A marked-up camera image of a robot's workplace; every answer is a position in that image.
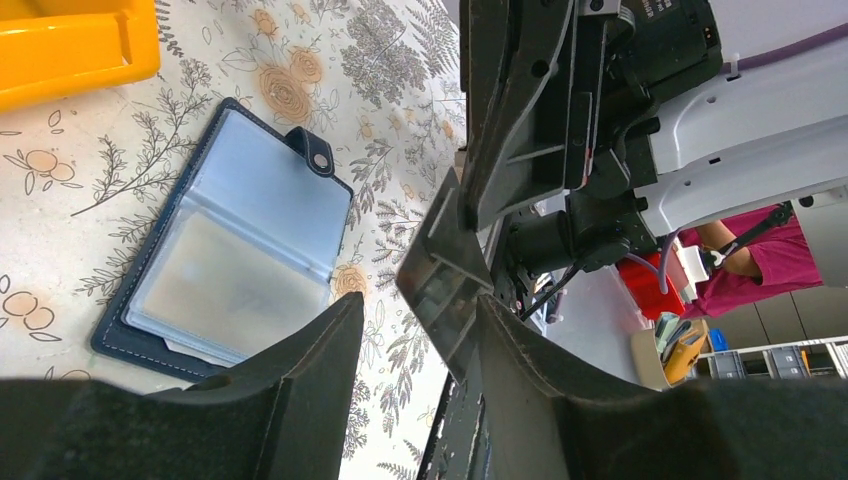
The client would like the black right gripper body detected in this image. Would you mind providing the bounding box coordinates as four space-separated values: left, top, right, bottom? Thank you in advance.
507 1 721 276

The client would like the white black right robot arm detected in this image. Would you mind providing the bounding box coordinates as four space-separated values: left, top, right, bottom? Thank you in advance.
459 1 847 287

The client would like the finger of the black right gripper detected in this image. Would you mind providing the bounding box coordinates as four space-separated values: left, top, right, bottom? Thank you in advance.
460 1 576 231

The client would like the blue leather card holder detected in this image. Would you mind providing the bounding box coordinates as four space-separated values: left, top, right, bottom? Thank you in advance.
90 98 353 382

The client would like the person in pink shirt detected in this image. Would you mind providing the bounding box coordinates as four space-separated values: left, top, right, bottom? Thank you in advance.
678 206 823 319

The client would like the red box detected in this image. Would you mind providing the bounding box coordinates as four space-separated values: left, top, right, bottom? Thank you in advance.
616 254 689 321

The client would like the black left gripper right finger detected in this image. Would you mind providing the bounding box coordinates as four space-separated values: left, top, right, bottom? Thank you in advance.
476 295 847 479

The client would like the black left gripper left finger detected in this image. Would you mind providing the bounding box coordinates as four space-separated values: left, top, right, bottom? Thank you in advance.
1 292 364 479

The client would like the floral table mat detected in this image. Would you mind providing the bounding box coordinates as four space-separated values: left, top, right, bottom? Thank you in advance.
1 1 466 479

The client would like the yellow plastic bin right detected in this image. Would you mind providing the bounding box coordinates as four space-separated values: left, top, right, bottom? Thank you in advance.
1 0 161 112

